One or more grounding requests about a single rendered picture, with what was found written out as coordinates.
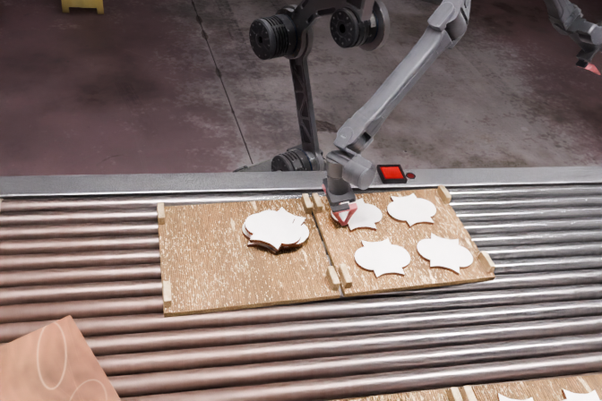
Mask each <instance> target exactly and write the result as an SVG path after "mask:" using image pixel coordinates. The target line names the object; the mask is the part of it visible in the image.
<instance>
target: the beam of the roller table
mask: <svg viewBox="0 0 602 401"><path fill-rule="evenodd" d="M402 170H403V172H404V174H405V175H406V173H413V174H414V175H415V176H416V178H415V179H409V178H407V179H408V180H407V183H392V184H383V182H382V180H381V178H380V176H379V174H378V172H377V170H376V172H375V174H374V180H373V182H372V183H371V185H370V186H369V187H368V188H367V189H365V190H361V189H359V188H357V187H356V186H355V185H353V184H350V185H351V187H352V190H353V191H385V190H421V189H437V188H438V185H443V186H444V187H445V189H457V188H493V187H529V186H565V185H601V184H602V166H556V167H503V168H450V169H402ZM323 178H327V171H290V172H237V173H183V174H130V175H25V176H0V199H3V200H25V199H61V198H97V197H133V196H169V195H205V194H241V193H277V192H324V190H323V188H322V185H323Z"/></svg>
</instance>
